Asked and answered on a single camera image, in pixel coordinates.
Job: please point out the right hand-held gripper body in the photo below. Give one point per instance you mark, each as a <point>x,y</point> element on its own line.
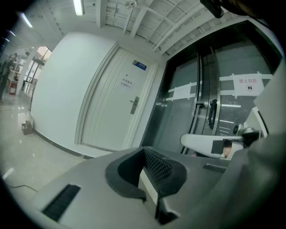
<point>254,125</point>

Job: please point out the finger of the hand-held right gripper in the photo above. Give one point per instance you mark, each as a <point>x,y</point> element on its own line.
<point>196,143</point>

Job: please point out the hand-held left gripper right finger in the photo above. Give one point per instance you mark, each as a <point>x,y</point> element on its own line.
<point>196,179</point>

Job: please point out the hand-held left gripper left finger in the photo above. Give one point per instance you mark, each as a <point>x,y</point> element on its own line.
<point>89,190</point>

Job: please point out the black framed glass double door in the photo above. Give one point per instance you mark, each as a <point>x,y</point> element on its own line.
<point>183,120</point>

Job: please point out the silver door lock plate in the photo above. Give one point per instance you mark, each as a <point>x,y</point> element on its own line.
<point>134,109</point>

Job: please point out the white paper sheet with writing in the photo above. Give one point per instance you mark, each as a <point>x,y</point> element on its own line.
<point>126,85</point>

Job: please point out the blue door sign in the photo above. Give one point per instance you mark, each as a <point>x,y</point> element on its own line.
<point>139,65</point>

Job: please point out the white notice with red print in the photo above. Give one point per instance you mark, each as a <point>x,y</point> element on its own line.
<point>248,85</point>

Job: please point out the white taped paper notice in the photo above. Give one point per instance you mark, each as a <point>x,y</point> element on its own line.
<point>182,92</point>

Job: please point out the brown cardboard box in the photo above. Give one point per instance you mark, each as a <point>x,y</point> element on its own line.
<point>27,128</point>

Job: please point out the white ceiling pipe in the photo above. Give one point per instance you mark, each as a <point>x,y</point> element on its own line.
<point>169,33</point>

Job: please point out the red box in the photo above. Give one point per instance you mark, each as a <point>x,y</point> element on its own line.
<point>13,87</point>

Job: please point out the glass entrance window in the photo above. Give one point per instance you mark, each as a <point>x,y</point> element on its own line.
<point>38,67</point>

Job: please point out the white storage shelf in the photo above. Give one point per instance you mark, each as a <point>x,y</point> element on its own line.
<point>16,71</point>

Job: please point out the white ceiling smoke detector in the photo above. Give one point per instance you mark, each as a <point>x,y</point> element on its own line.
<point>130,4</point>

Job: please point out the white ceiling tube light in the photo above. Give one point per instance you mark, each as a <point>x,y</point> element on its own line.
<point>78,6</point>
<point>26,20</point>
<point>12,33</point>

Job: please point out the black head-worn camera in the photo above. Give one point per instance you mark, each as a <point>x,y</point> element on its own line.
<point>212,7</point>

